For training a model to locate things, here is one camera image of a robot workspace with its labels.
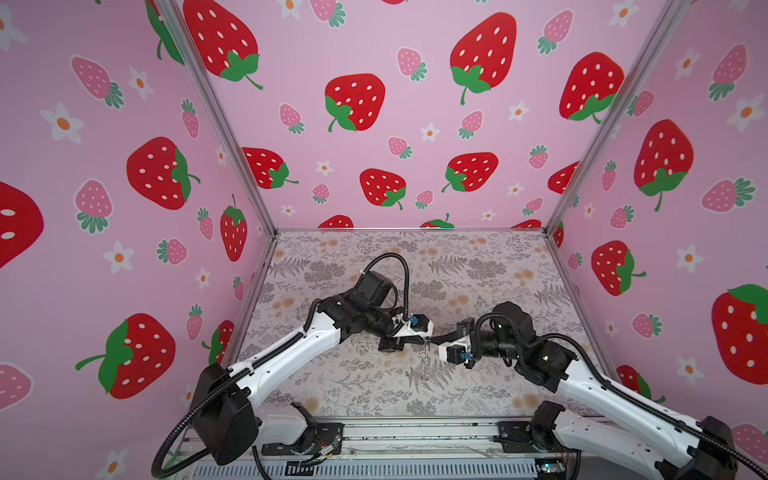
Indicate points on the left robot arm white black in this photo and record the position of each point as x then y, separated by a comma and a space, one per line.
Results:
228, 411

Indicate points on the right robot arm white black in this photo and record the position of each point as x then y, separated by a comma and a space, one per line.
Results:
639, 434

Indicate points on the perforated white vent panel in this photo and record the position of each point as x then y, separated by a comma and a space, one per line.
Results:
524, 468

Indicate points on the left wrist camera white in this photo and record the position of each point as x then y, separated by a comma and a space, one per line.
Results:
417, 325

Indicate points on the aluminium rail frame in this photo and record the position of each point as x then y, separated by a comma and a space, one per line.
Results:
419, 438

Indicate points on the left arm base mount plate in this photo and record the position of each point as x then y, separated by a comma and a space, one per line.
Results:
318, 439

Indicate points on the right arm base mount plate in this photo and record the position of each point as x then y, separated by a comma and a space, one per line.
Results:
524, 437

